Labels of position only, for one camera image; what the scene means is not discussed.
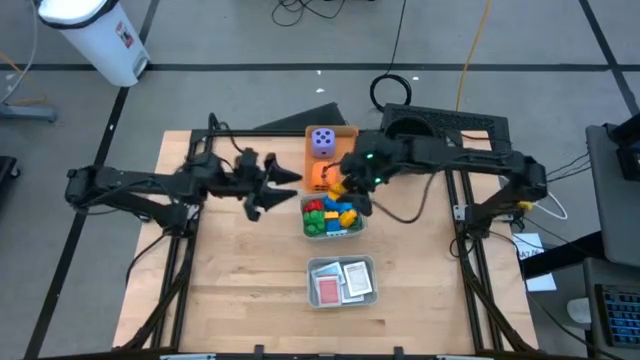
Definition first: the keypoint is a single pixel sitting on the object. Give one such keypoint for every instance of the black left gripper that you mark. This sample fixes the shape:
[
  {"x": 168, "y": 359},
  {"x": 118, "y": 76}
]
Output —
[{"x": 250, "y": 182}]

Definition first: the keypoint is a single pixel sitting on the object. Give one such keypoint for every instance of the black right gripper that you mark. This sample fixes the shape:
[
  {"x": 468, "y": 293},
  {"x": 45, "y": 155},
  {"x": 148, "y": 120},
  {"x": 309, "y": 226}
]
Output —
[{"x": 362, "y": 172}]

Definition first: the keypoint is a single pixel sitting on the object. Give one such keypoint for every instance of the blue small toy block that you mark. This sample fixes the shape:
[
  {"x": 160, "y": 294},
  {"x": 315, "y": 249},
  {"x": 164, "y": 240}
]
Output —
[{"x": 331, "y": 205}]

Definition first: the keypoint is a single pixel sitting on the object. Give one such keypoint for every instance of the orange foam die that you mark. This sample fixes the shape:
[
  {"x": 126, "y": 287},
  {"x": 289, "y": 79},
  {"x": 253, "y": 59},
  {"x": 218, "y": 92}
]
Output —
[{"x": 320, "y": 177}]

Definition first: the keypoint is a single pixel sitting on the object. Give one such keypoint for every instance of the red toy block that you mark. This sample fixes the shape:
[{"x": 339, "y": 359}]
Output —
[{"x": 313, "y": 205}]

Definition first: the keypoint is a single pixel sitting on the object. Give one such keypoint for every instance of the green two-stud toy block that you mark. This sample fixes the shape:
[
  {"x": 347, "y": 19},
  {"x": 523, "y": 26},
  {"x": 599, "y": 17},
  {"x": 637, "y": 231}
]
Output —
[{"x": 314, "y": 229}]

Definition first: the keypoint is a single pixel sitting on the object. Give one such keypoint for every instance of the purple foam die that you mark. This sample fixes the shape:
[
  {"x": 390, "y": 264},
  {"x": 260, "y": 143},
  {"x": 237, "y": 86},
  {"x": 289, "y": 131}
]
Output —
[{"x": 323, "y": 142}]

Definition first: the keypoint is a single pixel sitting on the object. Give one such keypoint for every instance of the teal playing card box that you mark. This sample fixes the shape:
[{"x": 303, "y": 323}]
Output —
[{"x": 327, "y": 270}]

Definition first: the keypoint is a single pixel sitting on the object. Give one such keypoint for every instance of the pink playing card box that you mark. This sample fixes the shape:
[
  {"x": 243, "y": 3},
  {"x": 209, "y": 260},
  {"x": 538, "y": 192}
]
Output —
[{"x": 328, "y": 291}]

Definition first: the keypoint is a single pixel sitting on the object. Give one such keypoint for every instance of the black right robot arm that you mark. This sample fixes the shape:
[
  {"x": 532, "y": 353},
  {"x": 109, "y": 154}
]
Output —
[{"x": 470, "y": 155}]

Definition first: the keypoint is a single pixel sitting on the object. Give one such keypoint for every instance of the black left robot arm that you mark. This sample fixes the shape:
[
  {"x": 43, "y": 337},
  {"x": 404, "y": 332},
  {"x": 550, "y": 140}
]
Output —
[{"x": 150, "y": 182}]

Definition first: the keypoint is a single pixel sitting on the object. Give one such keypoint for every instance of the grey plastic bin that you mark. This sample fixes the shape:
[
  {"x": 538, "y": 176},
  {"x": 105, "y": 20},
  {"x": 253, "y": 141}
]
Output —
[
  {"x": 325, "y": 301},
  {"x": 307, "y": 235}
]

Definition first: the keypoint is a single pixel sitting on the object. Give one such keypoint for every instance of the orange translucent plastic bin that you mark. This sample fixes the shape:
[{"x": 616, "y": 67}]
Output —
[{"x": 345, "y": 135}]

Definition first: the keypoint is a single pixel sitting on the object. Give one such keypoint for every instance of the black bucket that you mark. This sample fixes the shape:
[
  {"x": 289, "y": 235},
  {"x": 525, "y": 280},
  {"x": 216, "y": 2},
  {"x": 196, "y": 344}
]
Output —
[{"x": 412, "y": 127}]

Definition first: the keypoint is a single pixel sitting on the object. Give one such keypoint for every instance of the black perforated case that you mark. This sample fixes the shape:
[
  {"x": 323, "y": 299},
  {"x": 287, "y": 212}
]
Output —
[{"x": 475, "y": 119}]

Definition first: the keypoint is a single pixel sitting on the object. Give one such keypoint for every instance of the yellow connector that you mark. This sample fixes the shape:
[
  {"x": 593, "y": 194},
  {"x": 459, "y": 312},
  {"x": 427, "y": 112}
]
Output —
[{"x": 526, "y": 205}]

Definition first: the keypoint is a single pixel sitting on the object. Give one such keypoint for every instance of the white paper sheet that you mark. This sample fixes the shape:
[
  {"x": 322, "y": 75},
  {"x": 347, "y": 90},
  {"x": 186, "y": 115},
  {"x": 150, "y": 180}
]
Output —
[
  {"x": 527, "y": 247},
  {"x": 540, "y": 282}
]

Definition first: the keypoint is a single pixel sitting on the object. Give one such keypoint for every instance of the white trash can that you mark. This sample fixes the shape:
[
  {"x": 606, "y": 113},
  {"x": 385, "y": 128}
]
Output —
[{"x": 95, "y": 40}]

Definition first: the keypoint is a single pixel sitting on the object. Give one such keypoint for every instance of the grey computer mouse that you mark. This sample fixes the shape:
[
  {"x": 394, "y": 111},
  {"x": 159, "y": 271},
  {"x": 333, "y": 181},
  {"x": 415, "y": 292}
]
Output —
[{"x": 579, "y": 310}]

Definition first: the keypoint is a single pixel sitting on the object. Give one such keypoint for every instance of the grey stand base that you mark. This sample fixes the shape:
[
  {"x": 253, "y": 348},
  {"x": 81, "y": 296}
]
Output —
[{"x": 30, "y": 112}]

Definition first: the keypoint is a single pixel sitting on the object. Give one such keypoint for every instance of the black monitor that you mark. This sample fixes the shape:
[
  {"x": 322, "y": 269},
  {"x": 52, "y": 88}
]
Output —
[{"x": 627, "y": 155}]

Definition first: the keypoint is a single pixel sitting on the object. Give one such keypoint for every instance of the backlit keyboard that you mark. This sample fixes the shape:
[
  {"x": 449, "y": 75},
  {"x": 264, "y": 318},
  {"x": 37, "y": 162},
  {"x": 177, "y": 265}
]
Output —
[{"x": 620, "y": 315}]

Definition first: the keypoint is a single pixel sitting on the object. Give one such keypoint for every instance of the black metal table frame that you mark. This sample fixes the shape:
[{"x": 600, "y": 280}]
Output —
[{"x": 250, "y": 133}]

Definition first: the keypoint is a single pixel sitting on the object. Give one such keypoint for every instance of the grey metal bracket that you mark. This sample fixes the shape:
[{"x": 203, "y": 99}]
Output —
[{"x": 459, "y": 213}]

